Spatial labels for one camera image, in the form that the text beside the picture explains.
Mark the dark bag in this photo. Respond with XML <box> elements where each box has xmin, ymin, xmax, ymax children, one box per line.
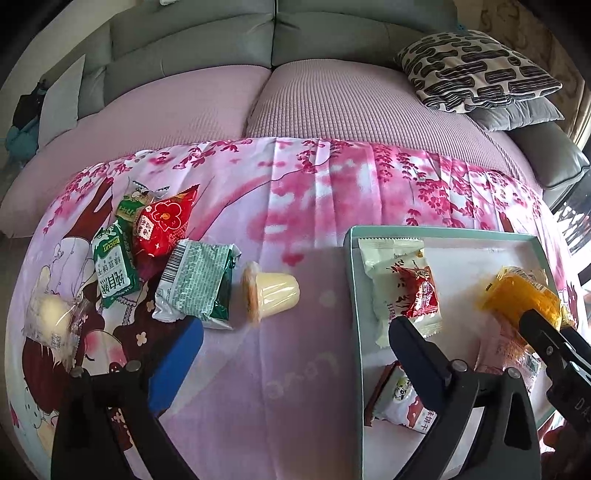
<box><xmin>11</xmin><ymin>80</ymin><xmax>47</xmax><ymax>130</ymax></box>

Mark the orange jelly packet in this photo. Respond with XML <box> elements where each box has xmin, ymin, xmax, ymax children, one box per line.
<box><xmin>480</xmin><ymin>265</ymin><xmax>575</xmax><ymax>335</ymax></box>

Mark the teal-edged white box tray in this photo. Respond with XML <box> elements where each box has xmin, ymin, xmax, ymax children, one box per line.
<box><xmin>342</xmin><ymin>225</ymin><xmax>566</xmax><ymax>480</ymax></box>

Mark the yellow pudding cup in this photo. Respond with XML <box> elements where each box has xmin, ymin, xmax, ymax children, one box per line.
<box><xmin>242</xmin><ymin>261</ymin><xmax>302</xmax><ymax>324</ymax></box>

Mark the pink sofa cover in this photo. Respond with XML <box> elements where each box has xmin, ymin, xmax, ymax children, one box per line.
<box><xmin>0</xmin><ymin>60</ymin><xmax>546</xmax><ymax>236</ymax></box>

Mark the small green snack packet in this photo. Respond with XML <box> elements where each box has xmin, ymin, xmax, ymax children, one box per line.
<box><xmin>115</xmin><ymin>180</ymin><xmax>169</xmax><ymax>222</ymax></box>

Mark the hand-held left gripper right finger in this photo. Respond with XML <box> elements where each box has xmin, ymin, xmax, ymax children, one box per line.
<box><xmin>388</xmin><ymin>316</ymin><xmax>541</xmax><ymax>480</ymax></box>

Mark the green and white snack packet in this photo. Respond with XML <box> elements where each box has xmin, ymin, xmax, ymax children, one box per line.
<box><xmin>152</xmin><ymin>239</ymin><xmax>242</xmax><ymax>329</ymax></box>

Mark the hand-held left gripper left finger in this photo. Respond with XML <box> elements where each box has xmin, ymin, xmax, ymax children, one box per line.
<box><xmin>53</xmin><ymin>318</ymin><xmax>206</xmax><ymax>480</ymax></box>

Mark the grey sofa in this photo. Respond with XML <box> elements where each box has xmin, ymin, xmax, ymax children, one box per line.
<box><xmin>0</xmin><ymin>0</ymin><xmax>591</xmax><ymax>204</ymax></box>

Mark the white snack packet orange print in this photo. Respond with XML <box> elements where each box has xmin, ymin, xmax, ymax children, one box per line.
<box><xmin>359</xmin><ymin>236</ymin><xmax>443</xmax><ymax>348</ymax></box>

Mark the black and white patterned pillow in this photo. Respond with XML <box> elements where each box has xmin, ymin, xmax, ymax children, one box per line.
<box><xmin>394</xmin><ymin>30</ymin><xmax>561</xmax><ymax>114</ymax></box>

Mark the small red snack packet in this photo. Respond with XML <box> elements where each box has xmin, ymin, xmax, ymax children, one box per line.
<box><xmin>394</xmin><ymin>263</ymin><xmax>440</xmax><ymax>320</ymax></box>

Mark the green biscuit packet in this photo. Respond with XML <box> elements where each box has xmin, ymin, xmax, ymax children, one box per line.
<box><xmin>92</xmin><ymin>222</ymin><xmax>141</xmax><ymax>309</ymax></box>

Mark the blue cloth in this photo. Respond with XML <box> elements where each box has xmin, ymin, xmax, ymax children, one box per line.
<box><xmin>6</xmin><ymin>127</ymin><xmax>40</xmax><ymax>160</ymax></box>

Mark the black metal railing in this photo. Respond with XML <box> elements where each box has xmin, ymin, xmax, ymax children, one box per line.
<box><xmin>551</xmin><ymin>194</ymin><xmax>591</xmax><ymax>254</ymax></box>

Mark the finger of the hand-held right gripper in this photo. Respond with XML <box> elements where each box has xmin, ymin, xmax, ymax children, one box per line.
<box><xmin>519</xmin><ymin>308</ymin><xmax>591</xmax><ymax>370</ymax></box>

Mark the clear pale bun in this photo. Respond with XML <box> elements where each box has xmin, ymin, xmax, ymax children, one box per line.
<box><xmin>23</xmin><ymin>293</ymin><xmax>90</xmax><ymax>370</ymax></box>

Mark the grey pillow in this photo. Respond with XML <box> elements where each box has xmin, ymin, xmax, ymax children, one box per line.
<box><xmin>466</xmin><ymin>95</ymin><xmax>566</xmax><ymax>132</ymax></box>

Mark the beige patterned curtain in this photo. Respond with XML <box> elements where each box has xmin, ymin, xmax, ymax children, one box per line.
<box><xmin>457</xmin><ymin>0</ymin><xmax>587</xmax><ymax>139</ymax></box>

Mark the red and white snack packet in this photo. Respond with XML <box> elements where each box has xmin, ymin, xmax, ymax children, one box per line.
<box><xmin>365</xmin><ymin>362</ymin><xmax>437</xmax><ymax>435</ymax></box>

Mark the pink printed blanket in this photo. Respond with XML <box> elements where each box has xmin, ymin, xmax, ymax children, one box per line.
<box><xmin>4</xmin><ymin>136</ymin><xmax>583</xmax><ymax>480</ymax></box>

